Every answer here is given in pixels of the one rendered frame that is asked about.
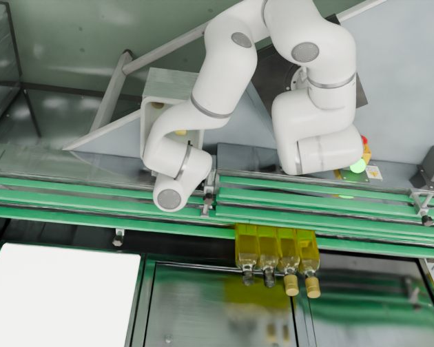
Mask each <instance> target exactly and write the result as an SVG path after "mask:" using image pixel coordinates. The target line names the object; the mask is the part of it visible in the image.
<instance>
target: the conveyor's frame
mask: <svg viewBox="0 0 434 347"><path fill-rule="evenodd" d="M0 148H2V149H5V151H4V152H3V154H2V155H1V157H0V176H12V177H19V178H31V179H39V180H44V181H45V180H53V181H59V182H73V183H80V184H84V186H85V184H87V185H97V187H98V185H100V186H107V187H110V188H111V187H120V188H128V189H140V190H148V191H153V190H154V185H155V182H156V176H152V170H146V169H143V167H144V163H143V160H141V158H131V157H124V156H112V155H105V154H93V153H86V152H79V151H67V150H60V149H48V148H40V147H29V146H21V145H9V144H2V143H0ZM216 155H217V169H216V176H217V174H228V175H229V176H230V175H235V176H242V177H243V176H247V177H254V178H266V179H274V180H286V181H293V182H305V183H307V184H308V183H312V184H319V185H332V186H339V187H345V188H346V187H351V188H358V189H370V190H378V191H390V192H397V193H407V191H406V189H410V188H416V189H419V190H420V195H423V196H427V195H428V193H432V194H433V196H434V190H430V189H429V187H428V186H427V184H426V182H425V180H424V178H423V176H422V174H421V173H420V170H419V169H418V167H417V165H412V164H406V163H399V162H387V161H381V160H369V162H368V164H367V166H366V168H365V170H366V174H367V176H368V178H369V181H370V183H365V182H352V181H346V180H342V177H341V175H340V170H339V169H333V170H328V171H319V172H314V173H306V174H300V175H289V174H287V173H285V172H284V170H283V169H282V167H281V166H280V161H279V157H278V153H277V149H270V148H263V147H253V146H244V145H233V144H226V143H218V144H217V148H216ZM202 183H203V180H202V181H201V183H200V184H199V185H198V186H197V187H196V188H195V189H194V191H193V192H192V194H191V195H195V196H205V194H206V193H204V192H203V187H202ZM215 184H216V178H215V182H214V187H215Z"/></svg>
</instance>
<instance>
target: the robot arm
mask: <svg viewBox="0 0 434 347"><path fill-rule="evenodd" d="M268 36H270V37H271V40H272V42H273V45H274V47H275V48H276V50H277V51H278V53H279V54H280V55H281V56H283V57H284V58H285V59H286V60H288V61H290V62H292V63H295V64H298V65H300V66H301V67H300V68H299V69H298V70H297V71H296V72H295V74H294V75H293V77H292V80H291V91H288V92H283V93H281V94H279V95H277V97H275V99H274V101H273V104H272V108H271V116H272V123H273V130H274V135H275V139H276V147H277V153H278V157H279V161H280V166H281V167H282V169H283V170H284V172H285V173H286V174H289V175H300V174H310V173H314V172H319V171H328V170H333V169H341V168H345V167H349V166H351V165H354V164H355V163H357V162H358V161H359V160H360V159H361V157H362V155H363V152H364V144H363V139H362V137H361V135H360V132H359V131H358V130H357V128H356V127H355V125H354V124H353V120H354V117H355V105H356V44H355V39H354V38H353V35H352V34H351V33H350V32H349V31H348V30H347V29H346V28H344V27H342V26H341V25H337V24H334V23H332V22H329V21H327V20H325V19H323V18H322V17H321V15H320V13H319V12H318V9H317V8H316V6H315V5H314V3H313V1H312V0H244V1H241V2H240V3H237V4H236V5H234V6H232V7H230V8H228V9H226V10H225V11H223V12H221V13H220V14H219V15H217V16H216V17H215V18H213V19H212V20H211V21H210V22H209V24H208V26H207V27H206V29H205V35H204V39H205V49H206V57H205V60H204V63H203V66H202V67H201V69H200V73H199V75H198V78H197V79H196V82H195V84H194V87H193V89H192V92H191V94H190V97H189V99H188V100H187V101H184V102H182V103H179V104H177V105H174V106H172V107H170V108H169V109H167V110H166V111H164V112H163V113H162V114H161V115H160V116H159V117H158V118H157V119H156V121H155V123H154V124H153V126H152V129H151V131H150V133H149V136H148V139H147V142H146V143H145V147H144V150H143V155H142V157H143V163H144V164H145V166H146V167H148V168H149V169H152V176H156V182H155V185H154V191H153V199H154V203H155V204H156V206H157V207H158V208H159V209H161V210H163V211H166V212H175V211H179V210H180V209H182V208H183V207H184V206H185V204H186V203H187V199H188V197H189V196H190V195H191V194H192V192H193V191H194V189H195V188H196V187H197V186H198V185H199V184H200V183H201V181H202V180H204V179H206V177H207V176H208V174H209V172H210V170H211V166H212V157H211V155H210V154H208V153H207V152H206V151H203V150H201V149H198V148H195V147H193V145H190V142H191V141H190V140H188V144H185V143H182V142H179V141H177V140H174V139H172V138H169V137H166V136H165V134H168V133H170V132H173V131H178V130H191V129H217V128H220V127H222V126H224V125H226V124H227V123H228V121H229V119H230V117H231V115H232V114H233V112H234V110H235V107H236V105H237V103H238V101H239V100H240V97H241V96H242V94H243V92H244V91H245V89H246V87H247V85H248V83H249V82H250V80H251V78H252V76H253V74H254V72H255V69H256V65H257V52H256V47H255V45H254V43H256V42H258V41H260V40H262V39H265V38H267V37H268Z"/></svg>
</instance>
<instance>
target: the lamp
mask: <svg viewBox="0 0 434 347"><path fill-rule="evenodd" d="M365 167H366V164H365V161H364V159H363V158H361V159H360V160H359V161H358V162H357V163H355V164H354V165H351V166H350V168H351V170H352V171H353V172H356V173H360V172H362V171H364V169H365Z"/></svg>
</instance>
